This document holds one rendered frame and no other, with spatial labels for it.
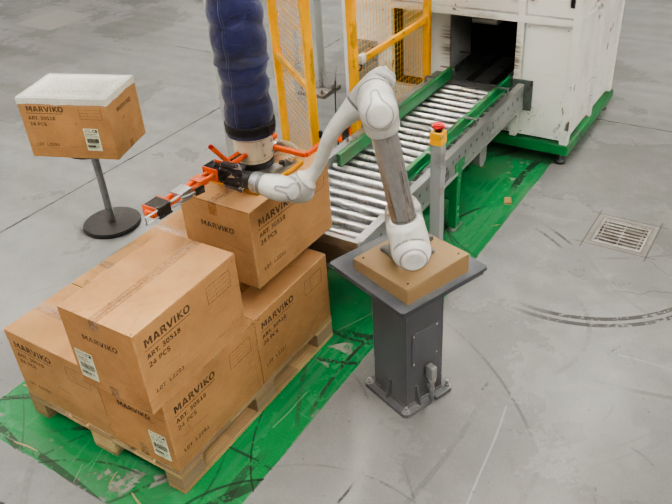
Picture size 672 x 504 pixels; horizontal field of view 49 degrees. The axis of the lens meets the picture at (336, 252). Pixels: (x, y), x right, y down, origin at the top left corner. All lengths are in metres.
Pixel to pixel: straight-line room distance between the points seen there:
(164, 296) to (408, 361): 1.18
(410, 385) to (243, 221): 1.12
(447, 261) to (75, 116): 2.62
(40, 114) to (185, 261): 2.10
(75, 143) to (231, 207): 1.94
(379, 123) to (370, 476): 1.59
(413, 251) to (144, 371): 1.11
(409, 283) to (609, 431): 1.23
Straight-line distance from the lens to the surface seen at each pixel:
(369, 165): 4.50
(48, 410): 3.94
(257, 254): 3.21
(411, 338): 3.33
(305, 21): 4.27
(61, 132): 4.90
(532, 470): 3.43
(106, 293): 3.00
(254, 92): 3.13
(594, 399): 3.78
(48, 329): 3.60
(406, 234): 2.83
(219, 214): 3.21
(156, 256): 3.14
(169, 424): 3.12
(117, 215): 5.40
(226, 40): 3.05
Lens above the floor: 2.63
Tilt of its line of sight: 34 degrees down
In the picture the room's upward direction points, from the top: 4 degrees counter-clockwise
